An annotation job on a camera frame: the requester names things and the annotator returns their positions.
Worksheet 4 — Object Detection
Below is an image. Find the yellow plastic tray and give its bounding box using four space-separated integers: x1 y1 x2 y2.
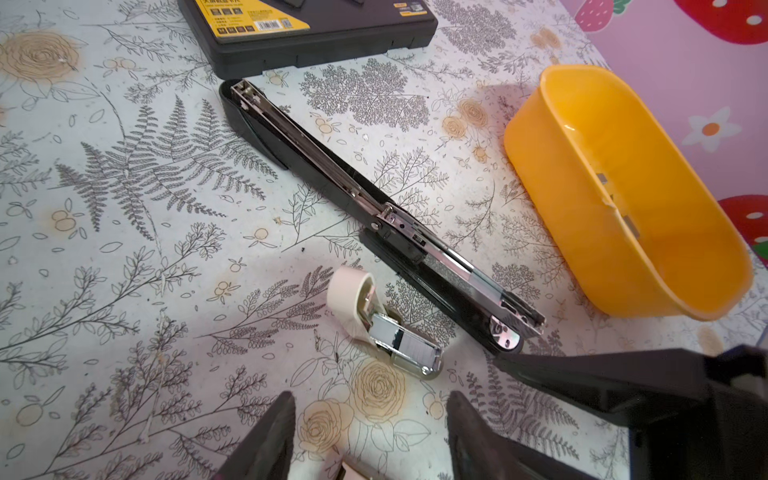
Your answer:
503 65 753 321

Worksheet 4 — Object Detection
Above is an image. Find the black flat tool case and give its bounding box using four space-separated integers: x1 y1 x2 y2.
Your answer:
178 0 438 80

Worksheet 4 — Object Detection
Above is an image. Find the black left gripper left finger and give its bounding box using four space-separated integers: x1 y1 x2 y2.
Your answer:
212 391 296 480

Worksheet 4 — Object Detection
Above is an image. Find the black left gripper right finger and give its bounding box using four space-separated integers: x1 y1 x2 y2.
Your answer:
446 391 590 480

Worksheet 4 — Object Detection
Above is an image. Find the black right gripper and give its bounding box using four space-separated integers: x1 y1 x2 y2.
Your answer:
494 345 767 479

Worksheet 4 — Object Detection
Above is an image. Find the beige staple box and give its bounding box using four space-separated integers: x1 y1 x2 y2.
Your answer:
327 266 443 380

